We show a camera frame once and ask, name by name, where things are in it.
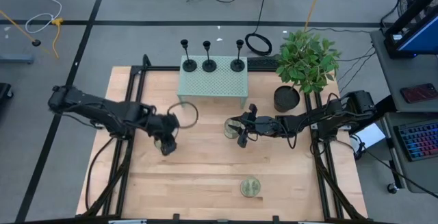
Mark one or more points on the black candlestick holder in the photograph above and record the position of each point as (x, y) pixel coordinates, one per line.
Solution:
(189, 65)
(209, 65)
(237, 65)

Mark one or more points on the green plant in black pot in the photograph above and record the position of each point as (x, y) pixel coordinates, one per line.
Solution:
(306, 63)

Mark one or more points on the black keyboard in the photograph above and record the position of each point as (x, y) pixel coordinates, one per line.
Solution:
(263, 63)

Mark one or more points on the grey keyboard desk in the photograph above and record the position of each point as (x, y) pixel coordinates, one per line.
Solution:
(417, 172)

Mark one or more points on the grey side desk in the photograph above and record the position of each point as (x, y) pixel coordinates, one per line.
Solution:
(386, 70)

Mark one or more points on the computer monitor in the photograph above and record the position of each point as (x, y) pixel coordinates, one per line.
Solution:
(421, 35)

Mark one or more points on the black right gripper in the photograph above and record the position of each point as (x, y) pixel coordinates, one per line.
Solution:
(267, 125)

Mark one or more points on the dark red phone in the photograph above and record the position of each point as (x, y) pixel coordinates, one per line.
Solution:
(419, 93)

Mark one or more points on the pale green mesh shelf riser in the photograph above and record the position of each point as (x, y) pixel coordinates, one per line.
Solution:
(212, 83)

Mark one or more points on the backlit colour keyboard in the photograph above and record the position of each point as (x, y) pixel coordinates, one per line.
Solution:
(419, 141)

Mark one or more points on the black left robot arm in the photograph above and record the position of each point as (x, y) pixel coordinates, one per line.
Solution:
(102, 109)

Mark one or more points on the white box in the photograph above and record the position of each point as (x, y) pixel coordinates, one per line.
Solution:
(369, 135)

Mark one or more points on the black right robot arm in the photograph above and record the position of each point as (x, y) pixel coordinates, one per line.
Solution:
(328, 114)

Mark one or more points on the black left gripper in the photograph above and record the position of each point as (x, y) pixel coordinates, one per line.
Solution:
(164, 125)

